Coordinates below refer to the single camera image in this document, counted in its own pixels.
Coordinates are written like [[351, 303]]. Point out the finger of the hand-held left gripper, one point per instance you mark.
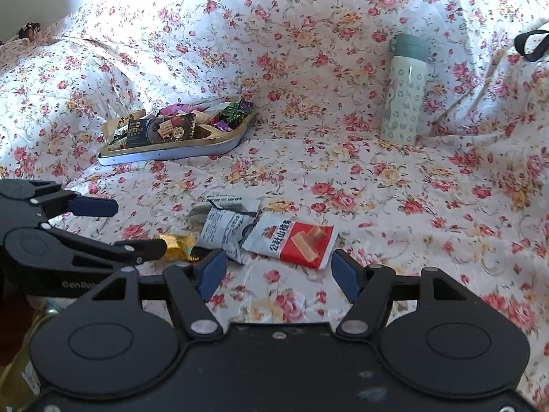
[[141, 251], [94, 207]]

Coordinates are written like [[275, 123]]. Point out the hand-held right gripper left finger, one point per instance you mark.
[[212, 275]]

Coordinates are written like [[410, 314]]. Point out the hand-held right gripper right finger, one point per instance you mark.
[[345, 277]]

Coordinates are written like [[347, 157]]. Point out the gold candy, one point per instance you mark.
[[182, 244]]

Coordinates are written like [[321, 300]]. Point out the grey white printed snack packet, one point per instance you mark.
[[223, 231]]

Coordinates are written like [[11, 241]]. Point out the white red snack packet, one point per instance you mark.
[[300, 240]]

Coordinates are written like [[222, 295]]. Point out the silver black-text snack packet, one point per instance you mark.
[[227, 201]]

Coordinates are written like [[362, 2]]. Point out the gold tin tray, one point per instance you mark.
[[17, 364]]

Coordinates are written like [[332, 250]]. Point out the blue tin with snacks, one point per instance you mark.
[[171, 152]]

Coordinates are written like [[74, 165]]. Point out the black snack box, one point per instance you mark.
[[171, 131]]

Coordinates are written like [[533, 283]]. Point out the floral blanket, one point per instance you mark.
[[343, 158]]

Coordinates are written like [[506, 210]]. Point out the pile of assorted wrapped candies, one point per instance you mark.
[[227, 113]]

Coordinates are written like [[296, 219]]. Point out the pale green thermos bottle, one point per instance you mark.
[[403, 103]]

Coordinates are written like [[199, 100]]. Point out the dark brown object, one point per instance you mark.
[[28, 32]]

